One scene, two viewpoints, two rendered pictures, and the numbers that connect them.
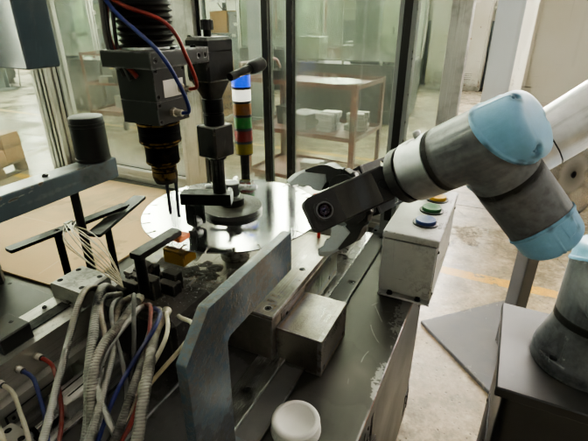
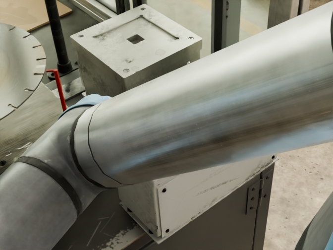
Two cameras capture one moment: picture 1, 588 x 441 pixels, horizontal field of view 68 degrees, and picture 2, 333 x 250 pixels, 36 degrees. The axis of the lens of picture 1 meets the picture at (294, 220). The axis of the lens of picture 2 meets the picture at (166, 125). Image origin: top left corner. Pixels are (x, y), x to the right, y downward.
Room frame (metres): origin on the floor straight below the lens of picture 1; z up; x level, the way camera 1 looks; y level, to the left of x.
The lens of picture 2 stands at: (0.31, -0.51, 1.43)
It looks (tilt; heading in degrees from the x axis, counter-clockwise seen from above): 42 degrees down; 28
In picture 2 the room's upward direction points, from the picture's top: 4 degrees counter-clockwise
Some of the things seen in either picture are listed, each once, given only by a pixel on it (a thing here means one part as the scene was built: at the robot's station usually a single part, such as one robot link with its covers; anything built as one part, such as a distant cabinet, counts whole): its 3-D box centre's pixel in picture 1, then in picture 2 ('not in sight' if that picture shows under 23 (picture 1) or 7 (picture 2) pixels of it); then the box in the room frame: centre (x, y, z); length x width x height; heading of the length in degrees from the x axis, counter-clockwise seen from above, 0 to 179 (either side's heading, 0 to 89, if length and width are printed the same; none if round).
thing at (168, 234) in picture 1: (162, 258); not in sight; (0.57, 0.20, 0.95); 0.10 x 0.03 x 0.07; 154
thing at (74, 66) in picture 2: not in sight; (64, 66); (1.05, 0.12, 0.76); 0.09 x 0.03 x 0.03; 154
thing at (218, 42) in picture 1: (212, 93); not in sight; (0.67, 0.12, 1.17); 0.06 x 0.05 x 0.20; 145
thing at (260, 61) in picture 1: (238, 67); not in sight; (0.69, 0.08, 1.21); 0.08 x 0.06 x 0.03; 154
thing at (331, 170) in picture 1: (330, 179); not in sight; (0.58, -0.05, 1.07); 0.09 x 0.02 x 0.05; 45
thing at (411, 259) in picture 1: (420, 240); (202, 151); (0.86, -0.28, 0.82); 0.28 x 0.11 x 0.15; 154
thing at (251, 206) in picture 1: (232, 203); not in sight; (0.74, 0.12, 0.96); 0.11 x 0.11 x 0.03
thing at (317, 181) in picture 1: (317, 175); not in sight; (0.63, -0.03, 1.06); 0.09 x 0.06 x 0.03; 45
